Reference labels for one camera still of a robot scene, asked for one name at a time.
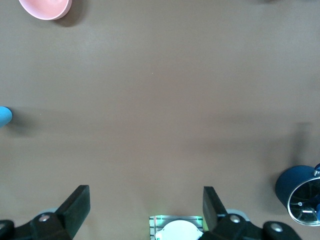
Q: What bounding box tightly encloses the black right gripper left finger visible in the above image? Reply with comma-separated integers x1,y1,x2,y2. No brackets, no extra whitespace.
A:
0,184,91,240

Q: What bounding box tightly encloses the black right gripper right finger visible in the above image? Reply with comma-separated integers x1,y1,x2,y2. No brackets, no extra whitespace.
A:
202,186,301,240

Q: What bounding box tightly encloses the blue cup holding paper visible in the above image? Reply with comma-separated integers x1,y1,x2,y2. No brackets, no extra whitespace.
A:
0,106,13,129

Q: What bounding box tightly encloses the dark blue pot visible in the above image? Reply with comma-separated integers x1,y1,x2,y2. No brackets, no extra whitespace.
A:
275,163,320,227

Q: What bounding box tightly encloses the glass pot lid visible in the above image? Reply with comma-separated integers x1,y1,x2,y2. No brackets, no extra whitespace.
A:
287,163,320,227

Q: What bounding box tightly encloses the pink bowl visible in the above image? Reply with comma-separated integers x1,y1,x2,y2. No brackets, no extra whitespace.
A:
18,0,73,21

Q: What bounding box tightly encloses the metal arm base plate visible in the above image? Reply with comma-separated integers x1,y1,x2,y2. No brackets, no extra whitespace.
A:
149,214,208,240

